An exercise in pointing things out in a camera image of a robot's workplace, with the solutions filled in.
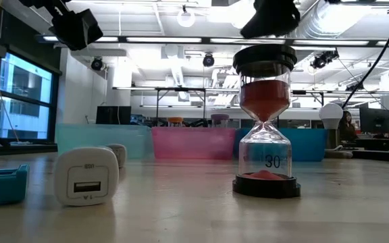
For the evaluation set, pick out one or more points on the lavender capped hourglass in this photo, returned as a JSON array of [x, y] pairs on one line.
[[219, 117]]

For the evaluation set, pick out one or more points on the small teal box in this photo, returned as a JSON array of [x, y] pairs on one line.
[[2, 189]]

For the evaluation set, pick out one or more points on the large glass window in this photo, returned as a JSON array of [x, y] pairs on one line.
[[22, 81]]

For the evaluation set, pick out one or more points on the white light bulb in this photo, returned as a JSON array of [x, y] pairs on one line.
[[331, 114]]

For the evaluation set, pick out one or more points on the dark computer monitor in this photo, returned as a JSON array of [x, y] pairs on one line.
[[375, 119]]

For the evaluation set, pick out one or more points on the cylindrical bulb stand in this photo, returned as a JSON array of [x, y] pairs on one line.
[[333, 140]]

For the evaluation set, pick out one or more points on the black office desk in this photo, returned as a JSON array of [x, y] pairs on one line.
[[370, 145]]

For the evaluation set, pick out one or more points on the green translucent plastic bin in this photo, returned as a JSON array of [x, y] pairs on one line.
[[113, 141]]

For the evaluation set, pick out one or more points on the silver ventilation duct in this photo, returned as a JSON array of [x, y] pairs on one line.
[[316, 20]]

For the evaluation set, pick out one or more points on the black ceiling spotlight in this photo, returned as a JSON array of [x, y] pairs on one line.
[[355, 86], [324, 59], [97, 64], [208, 60]]

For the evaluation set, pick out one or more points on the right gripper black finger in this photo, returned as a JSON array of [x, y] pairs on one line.
[[272, 17]]

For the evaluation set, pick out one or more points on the black capped hourglass red sand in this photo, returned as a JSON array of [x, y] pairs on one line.
[[265, 98]]

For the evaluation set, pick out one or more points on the pink translucent plastic bin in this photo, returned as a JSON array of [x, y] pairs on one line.
[[191, 143]]

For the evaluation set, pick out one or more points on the black rectangular screen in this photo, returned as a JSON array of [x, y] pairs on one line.
[[113, 114]]

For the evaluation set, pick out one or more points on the person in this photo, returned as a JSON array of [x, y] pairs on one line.
[[347, 128]]

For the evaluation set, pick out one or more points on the blue plastic bin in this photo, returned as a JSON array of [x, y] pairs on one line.
[[309, 145]]

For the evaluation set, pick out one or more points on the long ceiling light bar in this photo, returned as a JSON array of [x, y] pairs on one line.
[[147, 39]]

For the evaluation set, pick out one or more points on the white USB charger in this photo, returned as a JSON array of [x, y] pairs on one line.
[[86, 162]]

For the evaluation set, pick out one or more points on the black metal rack frame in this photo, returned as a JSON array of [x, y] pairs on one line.
[[181, 89]]

